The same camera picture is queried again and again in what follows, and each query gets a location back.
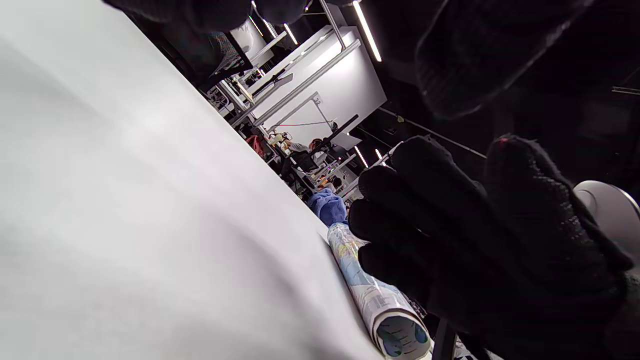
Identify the colourful world map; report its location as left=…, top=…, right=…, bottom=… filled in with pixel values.
left=327, top=222, right=433, bottom=360

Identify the person's left hand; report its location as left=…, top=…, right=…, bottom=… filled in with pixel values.
left=102, top=0, right=596, bottom=121

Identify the black and white controller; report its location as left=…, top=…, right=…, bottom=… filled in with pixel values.
left=572, top=180, right=640, bottom=273

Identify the blue garment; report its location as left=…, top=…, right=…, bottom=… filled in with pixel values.
left=306, top=188, right=349, bottom=227

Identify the aluminium frame rig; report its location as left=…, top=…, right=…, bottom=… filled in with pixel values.
left=215, top=0, right=363, bottom=128

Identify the person's right hand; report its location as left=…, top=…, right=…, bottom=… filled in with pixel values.
left=348, top=135, right=640, bottom=360

